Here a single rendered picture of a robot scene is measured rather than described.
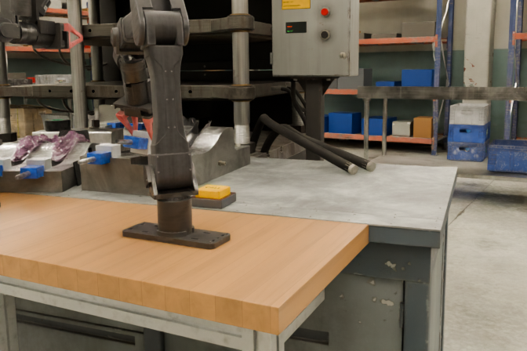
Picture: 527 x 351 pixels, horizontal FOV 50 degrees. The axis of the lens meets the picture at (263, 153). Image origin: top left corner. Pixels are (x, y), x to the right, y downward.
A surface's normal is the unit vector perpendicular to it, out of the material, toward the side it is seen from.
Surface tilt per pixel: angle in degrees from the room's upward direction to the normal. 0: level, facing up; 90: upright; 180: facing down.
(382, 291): 90
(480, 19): 90
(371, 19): 90
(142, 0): 51
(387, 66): 90
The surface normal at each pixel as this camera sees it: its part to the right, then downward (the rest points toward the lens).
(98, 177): -0.36, 0.14
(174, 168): 0.40, 0.01
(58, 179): -0.07, 0.15
